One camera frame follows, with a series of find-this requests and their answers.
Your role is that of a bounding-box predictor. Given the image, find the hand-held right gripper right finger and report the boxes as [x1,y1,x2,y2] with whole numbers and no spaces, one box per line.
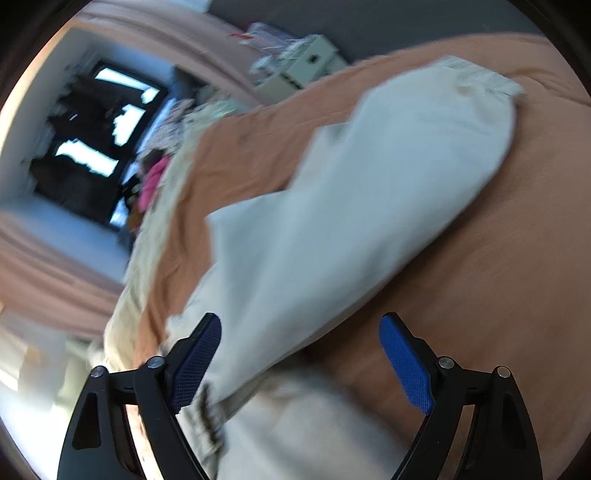
[379,312,543,480]

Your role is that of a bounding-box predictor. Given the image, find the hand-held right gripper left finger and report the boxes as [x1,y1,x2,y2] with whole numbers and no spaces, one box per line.
[56,312,223,480]

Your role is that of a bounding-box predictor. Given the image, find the cream pants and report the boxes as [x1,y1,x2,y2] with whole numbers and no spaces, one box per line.
[166,55,527,480]

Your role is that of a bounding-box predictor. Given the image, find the dark hanging clothes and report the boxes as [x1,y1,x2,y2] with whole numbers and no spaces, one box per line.
[30,74,139,204]

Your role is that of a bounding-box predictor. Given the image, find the cream quilt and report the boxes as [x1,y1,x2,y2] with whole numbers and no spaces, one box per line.
[88,99,250,370]

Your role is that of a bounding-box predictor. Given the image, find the orange bed sheet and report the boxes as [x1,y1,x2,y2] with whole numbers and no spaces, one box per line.
[134,34,591,467]

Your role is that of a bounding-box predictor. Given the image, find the pink curtain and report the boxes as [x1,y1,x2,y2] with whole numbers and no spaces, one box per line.
[0,208,127,340]
[69,9,264,109]

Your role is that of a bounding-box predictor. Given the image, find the pink cloth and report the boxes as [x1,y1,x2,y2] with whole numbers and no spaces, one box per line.
[139,157,172,210]

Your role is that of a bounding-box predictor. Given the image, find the floral cloth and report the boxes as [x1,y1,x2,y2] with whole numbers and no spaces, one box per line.
[139,97,204,158]

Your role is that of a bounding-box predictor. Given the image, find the dark framed window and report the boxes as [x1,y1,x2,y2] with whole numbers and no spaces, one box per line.
[30,60,169,232]

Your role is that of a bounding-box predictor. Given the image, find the white bedside cabinet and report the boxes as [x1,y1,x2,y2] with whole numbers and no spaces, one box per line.
[252,34,349,100]

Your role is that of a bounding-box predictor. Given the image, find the clutter on cabinet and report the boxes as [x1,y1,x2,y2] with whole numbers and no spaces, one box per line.
[231,21,315,70]

